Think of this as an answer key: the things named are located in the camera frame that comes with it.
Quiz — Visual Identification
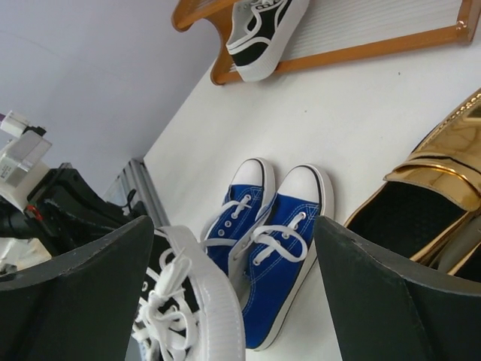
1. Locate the gold loafer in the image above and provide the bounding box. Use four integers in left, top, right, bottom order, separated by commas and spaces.
344, 91, 480, 267

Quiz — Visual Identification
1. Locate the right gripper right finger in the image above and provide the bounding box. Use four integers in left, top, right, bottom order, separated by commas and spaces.
314, 217, 480, 360

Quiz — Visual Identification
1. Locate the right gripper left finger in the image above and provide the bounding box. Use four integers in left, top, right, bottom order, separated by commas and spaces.
1, 216, 154, 360

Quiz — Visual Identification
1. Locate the left blue canvas sneaker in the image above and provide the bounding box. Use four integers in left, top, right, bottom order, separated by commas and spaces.
200, 158, 276, 280

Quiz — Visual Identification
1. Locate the right blue canvas sneaker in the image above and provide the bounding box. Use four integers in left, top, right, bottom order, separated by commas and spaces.
234, 164, 334, 350

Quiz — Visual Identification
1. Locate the black white sneaker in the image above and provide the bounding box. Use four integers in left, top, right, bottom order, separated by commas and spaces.
132, 226, 246, 360
225, 0, 310, 82

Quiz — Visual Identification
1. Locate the orange wooden shoe shelf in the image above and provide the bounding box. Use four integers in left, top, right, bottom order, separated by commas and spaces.
171, 1, 480, 85

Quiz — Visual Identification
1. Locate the blue canvas sneaker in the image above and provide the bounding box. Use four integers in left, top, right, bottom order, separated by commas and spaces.
234, 164, 334, 350
200, 158, 276, 280

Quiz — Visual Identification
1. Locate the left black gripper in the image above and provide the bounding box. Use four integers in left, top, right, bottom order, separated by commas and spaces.
1, 164, 147, 278

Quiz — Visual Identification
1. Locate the aluminium rail frame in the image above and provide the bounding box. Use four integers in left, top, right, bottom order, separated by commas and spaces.
103, 159, 170, 228

